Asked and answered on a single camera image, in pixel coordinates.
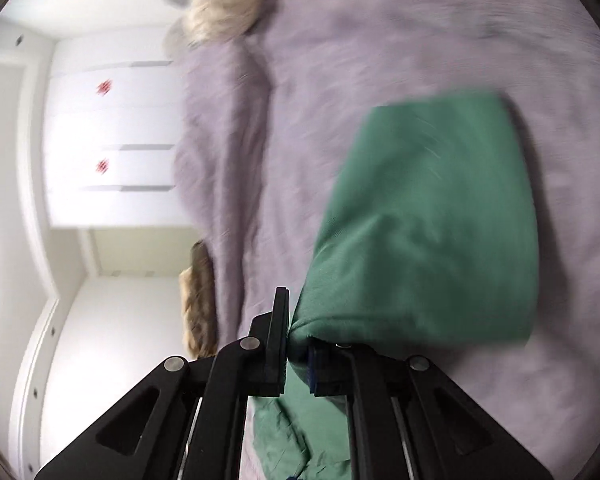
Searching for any green button-up shirt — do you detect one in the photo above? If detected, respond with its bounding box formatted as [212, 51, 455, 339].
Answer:
[253, 90, 539, 479]

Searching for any white wardrobe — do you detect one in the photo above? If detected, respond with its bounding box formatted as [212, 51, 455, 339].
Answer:
[43, 26, 188, 228]

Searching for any lilac plush bed blanket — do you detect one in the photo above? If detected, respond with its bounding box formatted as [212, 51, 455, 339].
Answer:
[175, 0, 600, 479]

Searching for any brown fur garment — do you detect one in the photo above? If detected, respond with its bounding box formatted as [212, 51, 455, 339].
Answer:
[180, 0, 263, 360]

